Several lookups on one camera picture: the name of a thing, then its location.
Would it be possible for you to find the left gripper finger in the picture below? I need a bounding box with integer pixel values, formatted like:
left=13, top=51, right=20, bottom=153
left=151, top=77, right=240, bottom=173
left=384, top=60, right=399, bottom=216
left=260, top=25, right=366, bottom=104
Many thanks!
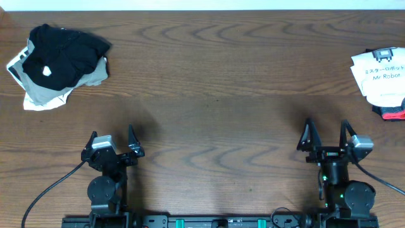
left=128, top=124, right=145, bottom=158
left=82, top=131, right=97, bottom=154

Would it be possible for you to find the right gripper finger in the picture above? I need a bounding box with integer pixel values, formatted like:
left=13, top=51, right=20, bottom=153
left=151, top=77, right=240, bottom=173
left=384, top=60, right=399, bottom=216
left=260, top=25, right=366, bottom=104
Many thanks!
left=296, top=118, right=322, bottom=151
left=339, top=120, right=357, bottom=148

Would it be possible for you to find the black t-shirt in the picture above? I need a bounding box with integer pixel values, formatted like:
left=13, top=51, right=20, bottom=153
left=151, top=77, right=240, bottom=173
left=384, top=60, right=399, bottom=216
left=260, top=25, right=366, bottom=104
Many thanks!
left=22, top=24, right=110, bottom=91

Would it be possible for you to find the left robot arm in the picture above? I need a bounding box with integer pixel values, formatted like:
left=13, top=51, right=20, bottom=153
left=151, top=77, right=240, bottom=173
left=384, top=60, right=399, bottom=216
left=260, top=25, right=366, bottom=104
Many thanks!
left=81, top=125, right=145, bottom=227

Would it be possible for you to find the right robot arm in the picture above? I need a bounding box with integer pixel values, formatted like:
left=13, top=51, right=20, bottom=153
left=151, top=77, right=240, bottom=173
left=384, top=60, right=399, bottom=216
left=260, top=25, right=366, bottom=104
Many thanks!
left=297, top=118, right=379, bottom=228

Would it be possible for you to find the black red garment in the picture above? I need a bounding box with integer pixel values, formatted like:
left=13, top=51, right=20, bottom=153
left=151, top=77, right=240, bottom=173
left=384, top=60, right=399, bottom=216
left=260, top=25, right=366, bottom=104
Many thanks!
left=365, top=47, right=404, bottom=121

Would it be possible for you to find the white printed garment under khaki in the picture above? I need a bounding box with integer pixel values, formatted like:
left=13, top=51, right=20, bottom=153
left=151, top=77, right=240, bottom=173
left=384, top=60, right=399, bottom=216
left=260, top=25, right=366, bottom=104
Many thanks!
left=6, top=47, right=72, bottom=111

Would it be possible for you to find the khaki folded shirt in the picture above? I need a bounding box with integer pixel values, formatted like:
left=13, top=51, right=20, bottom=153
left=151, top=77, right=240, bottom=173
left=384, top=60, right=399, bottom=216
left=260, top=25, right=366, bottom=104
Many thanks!
left=12, top=39, right=108, bottom=105

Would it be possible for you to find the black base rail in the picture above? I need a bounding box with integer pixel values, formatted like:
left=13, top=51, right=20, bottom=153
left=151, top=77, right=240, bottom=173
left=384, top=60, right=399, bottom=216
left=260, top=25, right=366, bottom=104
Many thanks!
left=61, top=212, right=379, bottom=228

